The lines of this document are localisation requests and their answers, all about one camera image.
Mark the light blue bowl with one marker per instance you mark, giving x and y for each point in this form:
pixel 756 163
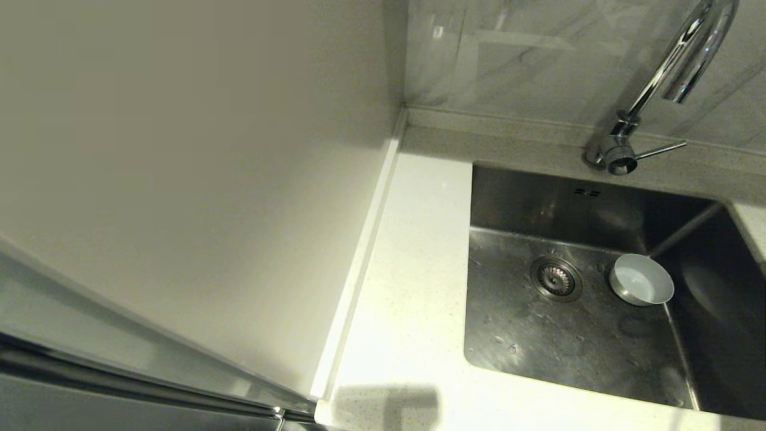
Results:
pixel 640 281

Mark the stainless steel sink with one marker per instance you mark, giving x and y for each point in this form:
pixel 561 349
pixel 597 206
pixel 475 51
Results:
pixel 568 347

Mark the round metal drain strainer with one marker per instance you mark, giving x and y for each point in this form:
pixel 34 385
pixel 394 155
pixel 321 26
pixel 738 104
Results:
pixel 556 279

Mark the tall white cabinet panel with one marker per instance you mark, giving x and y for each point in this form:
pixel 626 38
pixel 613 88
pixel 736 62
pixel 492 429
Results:
pixel 179 149

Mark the chrome gooseneck faucet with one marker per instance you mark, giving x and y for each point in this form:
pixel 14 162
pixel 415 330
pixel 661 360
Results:
pixel 619 149

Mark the stainless steel appliance door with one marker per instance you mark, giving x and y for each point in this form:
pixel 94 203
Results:
pixel 60 416

